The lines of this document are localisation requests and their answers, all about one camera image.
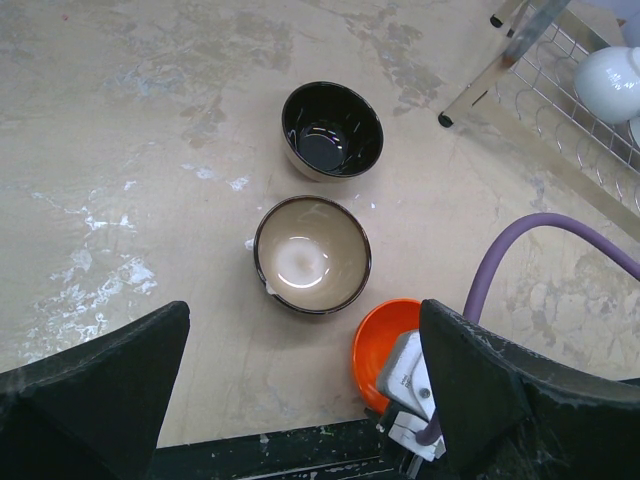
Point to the blue floral white bowl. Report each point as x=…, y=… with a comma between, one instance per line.
x=634, y=128

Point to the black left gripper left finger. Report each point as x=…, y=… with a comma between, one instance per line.
x=94, y=411

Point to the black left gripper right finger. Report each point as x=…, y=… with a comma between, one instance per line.
x=506, y=412

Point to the stainless steel dish rack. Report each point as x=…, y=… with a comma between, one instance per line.
x=527, y=93

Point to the black glossy bowl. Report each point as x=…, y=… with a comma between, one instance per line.
x=330, y=132

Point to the orange bowl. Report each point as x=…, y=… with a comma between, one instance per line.
x=373, y=342

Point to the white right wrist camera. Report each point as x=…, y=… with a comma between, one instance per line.
x=405, y=382

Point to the beige bowl with dark rim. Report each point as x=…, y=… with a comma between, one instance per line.
x=312, y=255

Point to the black table edge rail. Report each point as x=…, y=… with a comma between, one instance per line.
x=347, y=450

